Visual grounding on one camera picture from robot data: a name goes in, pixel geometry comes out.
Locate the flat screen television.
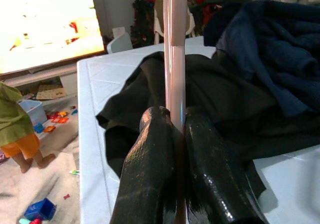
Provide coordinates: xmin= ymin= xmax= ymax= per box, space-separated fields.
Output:
xmin=0 ymin=0 xmax=106 ymax=76

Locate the black garment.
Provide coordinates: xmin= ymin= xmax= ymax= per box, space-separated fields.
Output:
xmin=96 ymin=50 xmax=320 ymax=197

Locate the pale pink plastic hanger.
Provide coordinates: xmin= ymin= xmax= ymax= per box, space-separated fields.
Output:
xmin=161 ymin=0 xmax=188 ymax=224

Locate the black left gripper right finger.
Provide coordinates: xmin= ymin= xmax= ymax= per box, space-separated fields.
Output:
xmin=183 ymin=106 xmax=270 ymax=224

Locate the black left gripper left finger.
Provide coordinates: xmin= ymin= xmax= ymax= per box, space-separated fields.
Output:
xmin=109 ymin=105 xmax=185 ymax=224

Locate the blue toy box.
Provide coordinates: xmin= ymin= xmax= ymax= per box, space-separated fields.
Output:
xmin=23 ymin=197 xmax=57 ymax=221

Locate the light blue child chair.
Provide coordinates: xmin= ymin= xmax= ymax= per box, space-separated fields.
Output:
xmin=107 ymin=31 xmax=133 ymax=54

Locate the cardboard puzzle board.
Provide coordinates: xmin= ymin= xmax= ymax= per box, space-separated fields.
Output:
xmin=36 ymin=83 xmax=68 ymax=101

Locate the navy blue garment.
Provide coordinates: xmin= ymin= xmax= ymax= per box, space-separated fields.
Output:
xmin=203 ymin=0 xmax=320 ymax=120

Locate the white folding table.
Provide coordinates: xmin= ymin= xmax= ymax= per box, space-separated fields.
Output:
xmin=76 ymin=35 xmax=320 ymax=224

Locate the toddler in green shirt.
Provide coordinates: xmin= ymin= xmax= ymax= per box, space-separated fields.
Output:
xmin=0 ymin=81 xmax=56 ymax=174

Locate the white high chair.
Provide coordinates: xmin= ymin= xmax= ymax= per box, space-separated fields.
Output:
xmin=153 ymin=0 xmax=197 ymax=45

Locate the white television stand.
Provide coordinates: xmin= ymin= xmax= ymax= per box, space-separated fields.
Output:
xmin=0 ymin=63 xmax=81 ymax=97

